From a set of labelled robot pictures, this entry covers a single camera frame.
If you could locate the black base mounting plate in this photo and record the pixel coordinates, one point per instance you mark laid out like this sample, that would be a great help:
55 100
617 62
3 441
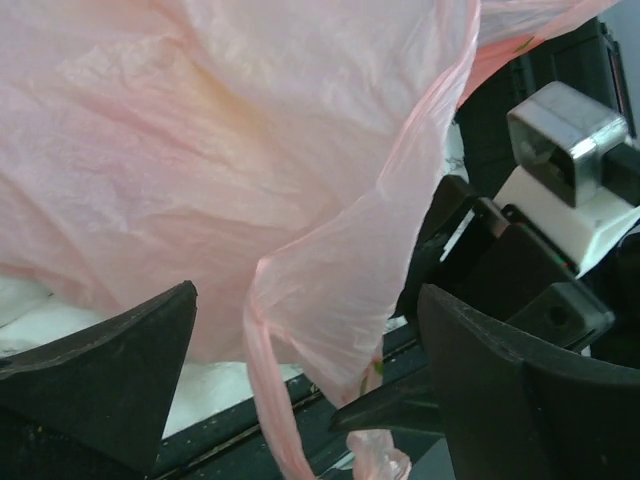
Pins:
262 420

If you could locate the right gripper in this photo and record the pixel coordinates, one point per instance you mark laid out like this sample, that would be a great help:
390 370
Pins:
497 263

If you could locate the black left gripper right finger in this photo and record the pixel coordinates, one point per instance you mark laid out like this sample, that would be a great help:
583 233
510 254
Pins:
517 407

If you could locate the pink plastic bag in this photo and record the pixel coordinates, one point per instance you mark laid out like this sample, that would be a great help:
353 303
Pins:
280 155

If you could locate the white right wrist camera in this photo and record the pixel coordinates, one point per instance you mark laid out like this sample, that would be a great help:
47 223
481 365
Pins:
577 173

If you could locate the black plastic toolbox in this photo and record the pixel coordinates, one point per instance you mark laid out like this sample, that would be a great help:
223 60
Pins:
587 59

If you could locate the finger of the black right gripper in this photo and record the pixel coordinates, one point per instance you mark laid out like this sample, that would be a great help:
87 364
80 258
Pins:
391 407

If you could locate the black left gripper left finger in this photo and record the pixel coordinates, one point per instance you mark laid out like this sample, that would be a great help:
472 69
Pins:
94 404

